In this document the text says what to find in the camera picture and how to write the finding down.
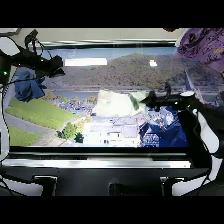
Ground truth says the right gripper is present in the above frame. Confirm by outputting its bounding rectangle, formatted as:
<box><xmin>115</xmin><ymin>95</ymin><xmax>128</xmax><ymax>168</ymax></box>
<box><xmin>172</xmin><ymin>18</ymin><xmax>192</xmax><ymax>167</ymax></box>
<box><xmin>140</xmin><ymin>90</ymin><xmax>168</xmax><ymax>110</ymax></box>

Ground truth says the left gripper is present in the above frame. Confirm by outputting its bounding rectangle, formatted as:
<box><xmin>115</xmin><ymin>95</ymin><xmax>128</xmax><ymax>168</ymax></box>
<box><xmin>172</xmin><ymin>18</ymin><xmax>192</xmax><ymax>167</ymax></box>
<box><xmin>39</xmin><ymin>54</ymin><xmax>66</xmax><ymax>78</ymax></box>

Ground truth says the white garment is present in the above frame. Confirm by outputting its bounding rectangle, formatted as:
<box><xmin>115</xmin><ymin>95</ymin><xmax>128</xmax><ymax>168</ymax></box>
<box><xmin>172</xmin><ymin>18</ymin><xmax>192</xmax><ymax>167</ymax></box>
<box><xmin>93</xmin><ymin>88</ymin><xmax>148</xmax><ymax>118</ymax></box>

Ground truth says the blue garment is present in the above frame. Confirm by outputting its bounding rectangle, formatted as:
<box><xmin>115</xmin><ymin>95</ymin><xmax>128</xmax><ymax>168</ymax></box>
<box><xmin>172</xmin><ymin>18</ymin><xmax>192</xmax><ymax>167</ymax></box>
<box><xmin>14</xmin><ymin>66</ymin><xmax>47</xmax><ymax>103</ymax></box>

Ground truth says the purple garment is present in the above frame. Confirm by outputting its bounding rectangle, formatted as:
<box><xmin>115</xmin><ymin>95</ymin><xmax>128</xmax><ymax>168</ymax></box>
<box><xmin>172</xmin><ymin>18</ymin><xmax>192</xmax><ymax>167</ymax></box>
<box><xmin>176</xmin><ymin>28</ymin><xmax>224</xmax><ymax>74</ymax></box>

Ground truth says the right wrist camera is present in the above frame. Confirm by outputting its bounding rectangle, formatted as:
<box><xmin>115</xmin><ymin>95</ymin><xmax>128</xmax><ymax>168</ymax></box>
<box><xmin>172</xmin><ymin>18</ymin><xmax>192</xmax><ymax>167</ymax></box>
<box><xmin>162</xmin><ymin>81</ymin><xmax>173</xmax><ymax>96</ymax></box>

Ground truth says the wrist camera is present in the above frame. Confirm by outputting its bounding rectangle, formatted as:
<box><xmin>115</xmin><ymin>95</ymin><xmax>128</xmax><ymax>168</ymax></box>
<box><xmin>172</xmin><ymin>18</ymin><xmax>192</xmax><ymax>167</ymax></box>
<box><xmin>162</xmin><ymin>81</ymin><xmax>173</xmax><ymax>96</ymax></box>
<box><xmin>24</xmin><ymin>29</ymin><xmax>40</xmax><ymax>48</ymax></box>

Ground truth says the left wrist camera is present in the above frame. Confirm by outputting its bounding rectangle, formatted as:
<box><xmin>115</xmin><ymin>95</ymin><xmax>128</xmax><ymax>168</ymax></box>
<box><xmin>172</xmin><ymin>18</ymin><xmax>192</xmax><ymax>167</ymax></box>
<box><xmin>24</xmin><ymin>29</ymin><xmax>40</xmax><ymax>48</ymax></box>

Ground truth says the black cable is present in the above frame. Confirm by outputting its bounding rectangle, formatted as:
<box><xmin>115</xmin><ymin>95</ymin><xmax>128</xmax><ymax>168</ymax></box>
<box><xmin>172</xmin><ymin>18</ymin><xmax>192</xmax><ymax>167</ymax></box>
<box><xmin>0</xmin><ymin>83</ymin><xmax>8</xmax><ymax>163</ymax></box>

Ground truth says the silver frame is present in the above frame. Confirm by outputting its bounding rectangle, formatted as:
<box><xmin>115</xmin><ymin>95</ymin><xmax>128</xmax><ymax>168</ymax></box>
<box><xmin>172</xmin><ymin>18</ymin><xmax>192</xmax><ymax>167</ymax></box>
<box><xmin>0</xmin><ymin>152</ymin><xmax>210</xmax><ymax>197</ymax></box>

